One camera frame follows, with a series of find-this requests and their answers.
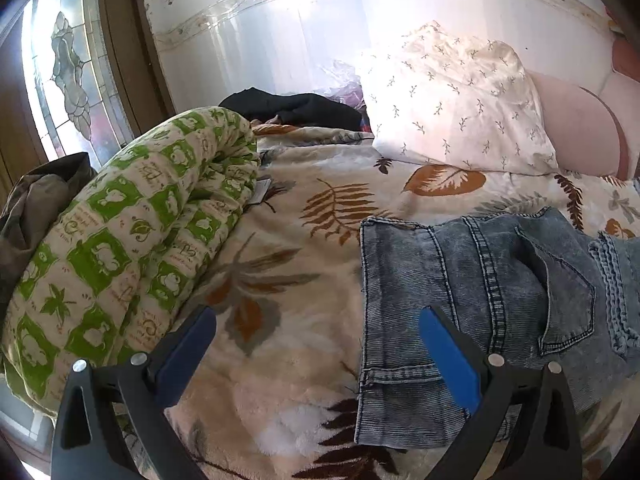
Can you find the black cloth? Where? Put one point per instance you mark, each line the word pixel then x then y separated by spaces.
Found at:
pixel 300 107

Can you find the leaf-print fleece blanket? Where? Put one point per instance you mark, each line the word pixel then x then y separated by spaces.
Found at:
pixel 300 360

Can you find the stained glass window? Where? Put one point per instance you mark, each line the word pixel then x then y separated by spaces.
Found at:
pixel 70 60

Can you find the blue denim pants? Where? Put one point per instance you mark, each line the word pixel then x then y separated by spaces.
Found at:
pixel 450 270

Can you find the white leaf-print pillow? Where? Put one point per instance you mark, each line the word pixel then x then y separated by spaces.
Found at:
pixel 450 100

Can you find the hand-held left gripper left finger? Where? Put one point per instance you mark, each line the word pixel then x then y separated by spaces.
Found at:
pixel 182 355

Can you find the brown wooden window frame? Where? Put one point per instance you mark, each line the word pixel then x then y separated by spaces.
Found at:
pixel 130 50

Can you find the green patterned quilt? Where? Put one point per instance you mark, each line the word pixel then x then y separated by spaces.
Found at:
pixel 125 240

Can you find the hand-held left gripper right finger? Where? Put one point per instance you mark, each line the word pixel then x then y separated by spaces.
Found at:
pixel 450 355

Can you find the olive cloth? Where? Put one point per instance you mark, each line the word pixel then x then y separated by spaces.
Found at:
pixel 35 200

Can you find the pink upholstered headboard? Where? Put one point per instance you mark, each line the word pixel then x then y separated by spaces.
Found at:
pixel 575 125

